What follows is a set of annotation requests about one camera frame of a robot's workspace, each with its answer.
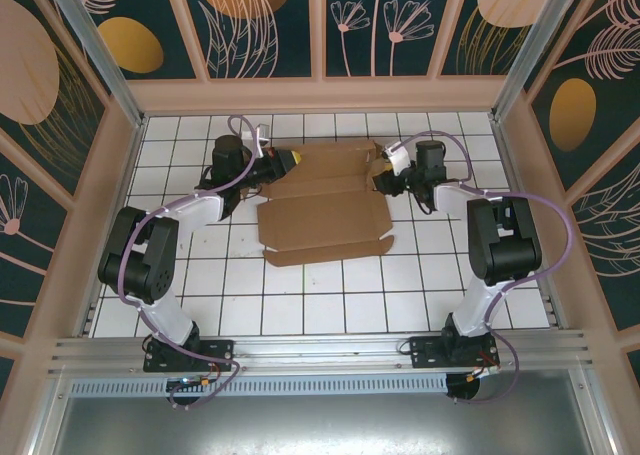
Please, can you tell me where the brown cardboard box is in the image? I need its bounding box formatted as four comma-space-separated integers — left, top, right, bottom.
255, 138, 396, 269

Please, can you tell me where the small circuit board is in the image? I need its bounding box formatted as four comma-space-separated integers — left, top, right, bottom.
167, 374, 214, 392

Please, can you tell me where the grey metal sheet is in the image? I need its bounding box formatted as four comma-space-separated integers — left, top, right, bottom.
27, 369, 619, 455

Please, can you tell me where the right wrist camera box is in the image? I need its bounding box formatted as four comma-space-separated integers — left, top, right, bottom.
382, 146, 412, 177

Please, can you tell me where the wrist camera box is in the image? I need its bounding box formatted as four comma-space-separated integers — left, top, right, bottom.
243, 122, 272, 150
382, 146, 412, 177

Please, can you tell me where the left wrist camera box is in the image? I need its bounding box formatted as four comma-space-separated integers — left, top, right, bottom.
243, 122, 272, 150

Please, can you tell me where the thin aluminium side rail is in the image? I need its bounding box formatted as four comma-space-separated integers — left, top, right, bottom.
491, 117, 569, 329

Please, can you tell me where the aluminium frame post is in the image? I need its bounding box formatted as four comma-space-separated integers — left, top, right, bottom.
40, 0, 147, 129
489, 0, 587, 122

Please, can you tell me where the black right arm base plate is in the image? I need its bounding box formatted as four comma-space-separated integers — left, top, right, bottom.
408, 335, 501, 370

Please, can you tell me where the aluminium table rail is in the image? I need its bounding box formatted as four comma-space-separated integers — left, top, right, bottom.
47, 328, 595, 376

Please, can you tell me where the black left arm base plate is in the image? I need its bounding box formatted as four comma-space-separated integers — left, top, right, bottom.
143, 338, 236, 374

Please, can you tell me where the yellow wire connector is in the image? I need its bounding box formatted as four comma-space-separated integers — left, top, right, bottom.
467, 362, 502, 382

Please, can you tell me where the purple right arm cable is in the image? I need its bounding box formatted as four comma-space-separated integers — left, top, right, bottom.
387, 131, 575, 406

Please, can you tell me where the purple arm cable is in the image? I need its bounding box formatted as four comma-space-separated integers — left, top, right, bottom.
122, 114, 266, 411
387, 131, 575, 406

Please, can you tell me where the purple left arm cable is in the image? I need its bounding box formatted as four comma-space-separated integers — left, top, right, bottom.
122, 114, 266, 411

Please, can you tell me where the grey slotted cable duct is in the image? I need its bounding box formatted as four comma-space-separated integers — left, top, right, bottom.
68, 373, 450, 397

